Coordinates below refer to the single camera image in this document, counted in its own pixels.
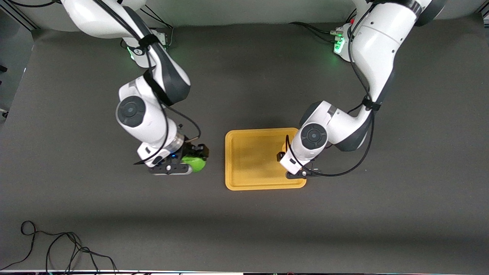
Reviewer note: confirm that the yellow potato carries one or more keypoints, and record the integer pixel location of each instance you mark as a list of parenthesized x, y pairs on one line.
[(285, 147)]

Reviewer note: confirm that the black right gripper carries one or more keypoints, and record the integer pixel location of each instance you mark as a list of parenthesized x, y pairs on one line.
[(190, 148)]

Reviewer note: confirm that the black aluminium frame bar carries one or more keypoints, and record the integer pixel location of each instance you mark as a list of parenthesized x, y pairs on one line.
[(19, 17)]

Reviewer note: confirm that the yellow plastic tray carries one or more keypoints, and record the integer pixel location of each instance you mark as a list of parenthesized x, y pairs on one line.
[(254, 160)]

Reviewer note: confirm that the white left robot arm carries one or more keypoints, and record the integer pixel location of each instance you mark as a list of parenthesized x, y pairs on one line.
[(378, 46)]

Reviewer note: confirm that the green apple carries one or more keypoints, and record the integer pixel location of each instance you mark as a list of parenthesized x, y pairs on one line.
[(195, 163)]

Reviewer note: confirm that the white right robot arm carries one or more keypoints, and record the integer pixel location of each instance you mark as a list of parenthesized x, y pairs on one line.
[(141, 126)]

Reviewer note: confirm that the right arm base green light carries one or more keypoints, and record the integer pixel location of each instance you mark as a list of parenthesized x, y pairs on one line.
[(133, 53)]

